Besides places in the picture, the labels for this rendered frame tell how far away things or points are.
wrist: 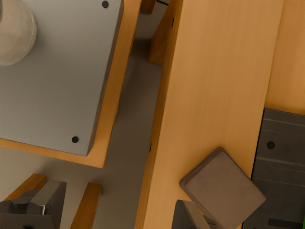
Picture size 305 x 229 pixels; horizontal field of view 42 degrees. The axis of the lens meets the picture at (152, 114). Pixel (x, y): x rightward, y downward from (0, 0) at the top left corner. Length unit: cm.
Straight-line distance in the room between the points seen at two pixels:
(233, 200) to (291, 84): 19
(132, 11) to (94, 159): 23
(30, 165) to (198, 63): 105
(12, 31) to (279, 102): 38
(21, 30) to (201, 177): 29
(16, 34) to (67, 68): 10
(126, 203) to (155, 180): 95
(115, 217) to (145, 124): 36
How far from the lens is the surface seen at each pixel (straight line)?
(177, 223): 16
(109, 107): 60
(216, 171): 54
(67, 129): 51
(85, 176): 148
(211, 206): 55
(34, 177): 145
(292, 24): 62
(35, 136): 52
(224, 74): 56
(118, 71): 60
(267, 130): 58
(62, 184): 16
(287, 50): 61
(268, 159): 59
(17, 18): 43
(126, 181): 148
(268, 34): 58
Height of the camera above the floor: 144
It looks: 85 degrees down
